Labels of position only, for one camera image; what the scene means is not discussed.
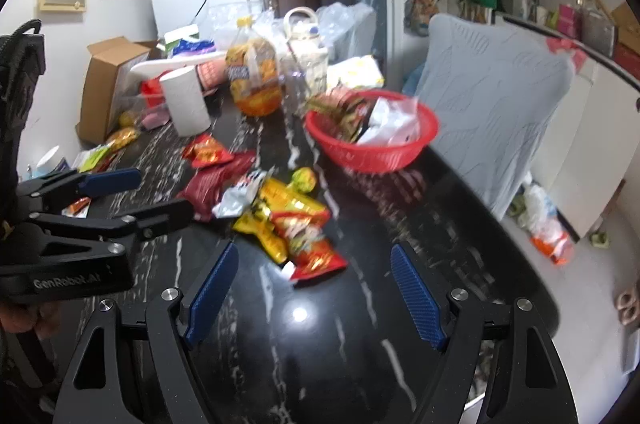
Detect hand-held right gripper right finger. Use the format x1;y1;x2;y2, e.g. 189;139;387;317
390;243;583;424

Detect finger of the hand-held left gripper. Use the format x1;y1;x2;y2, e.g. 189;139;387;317
15;168;142;217
30;199;195;255

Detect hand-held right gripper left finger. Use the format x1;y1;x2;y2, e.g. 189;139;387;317
52;239;241;424

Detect dark red snack packet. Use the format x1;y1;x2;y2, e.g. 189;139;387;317
176;149;258;222

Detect silver white snack packet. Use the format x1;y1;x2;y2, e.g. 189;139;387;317
212;169;268;219

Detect orange-red snack packet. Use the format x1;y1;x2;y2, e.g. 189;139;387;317
181;134;235;169

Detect red cartoon snack packet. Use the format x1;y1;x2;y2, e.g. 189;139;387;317
271;210;349;289

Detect yellow black snack packet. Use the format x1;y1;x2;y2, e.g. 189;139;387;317
232;177;332;264

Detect green yellow candy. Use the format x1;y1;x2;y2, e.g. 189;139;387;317
291;167;318;195

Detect red plastic basket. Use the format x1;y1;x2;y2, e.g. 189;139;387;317
305;90;441;175

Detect clear zip bag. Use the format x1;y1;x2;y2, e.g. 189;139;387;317
357;96;422;146

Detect yellow red snack packet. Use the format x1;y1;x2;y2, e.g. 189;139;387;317
309;87;353;130

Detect person's left hand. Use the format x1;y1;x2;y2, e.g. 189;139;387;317
0;301;62;339

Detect green snack packet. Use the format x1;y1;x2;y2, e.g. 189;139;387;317
75;144;118;172

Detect small orange packet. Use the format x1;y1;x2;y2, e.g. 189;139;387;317
62;198;93;218

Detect gold snack packet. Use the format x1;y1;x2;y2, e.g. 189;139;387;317
105;127;142;152

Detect white round tub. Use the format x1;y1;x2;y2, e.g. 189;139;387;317
30;145;71;177

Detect brown cardboard box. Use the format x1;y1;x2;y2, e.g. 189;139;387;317
75;36;161;146

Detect red plastic packaging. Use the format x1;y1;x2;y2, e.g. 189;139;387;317
140;74;168;110

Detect white paper towel roll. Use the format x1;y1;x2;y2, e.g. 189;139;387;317
159;65;212;137

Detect white tray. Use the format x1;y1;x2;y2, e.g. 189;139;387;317
130;51;228;80

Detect pink patterned box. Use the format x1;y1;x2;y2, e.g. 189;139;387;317
195;57;231;90

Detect white orange plastic bag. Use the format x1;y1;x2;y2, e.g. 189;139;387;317
520;181;573;266

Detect blue white packet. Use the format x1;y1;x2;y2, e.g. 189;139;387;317
172;38;218;58

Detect white appliance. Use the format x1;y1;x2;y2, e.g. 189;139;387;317
151;0;261;42

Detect clear glass cup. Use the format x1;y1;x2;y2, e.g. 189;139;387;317
279;47;329;105

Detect chair with grey leaf cover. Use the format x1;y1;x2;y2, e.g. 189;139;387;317
415;13;576;221

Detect pink slippers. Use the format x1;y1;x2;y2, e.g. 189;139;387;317
615;279;640;325

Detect white sideboard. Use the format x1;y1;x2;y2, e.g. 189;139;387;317
495;12;640;240

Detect yellow white tissue pack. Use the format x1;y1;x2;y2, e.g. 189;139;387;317
327;55;386;92

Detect clear plastic bag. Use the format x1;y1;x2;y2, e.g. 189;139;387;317
317;2;376;60

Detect colourful printed bag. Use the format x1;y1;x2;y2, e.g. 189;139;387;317
404;0;441;36

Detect pink tape strips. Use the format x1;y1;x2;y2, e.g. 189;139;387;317
545;35;588;70

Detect grey metal box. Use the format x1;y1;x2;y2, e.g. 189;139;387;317
580;7;615;55

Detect open flap cardboard box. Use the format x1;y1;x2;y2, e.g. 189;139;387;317
611;2;640;55

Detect white water bottle with handle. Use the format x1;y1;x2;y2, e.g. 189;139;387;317
283;6;321;50

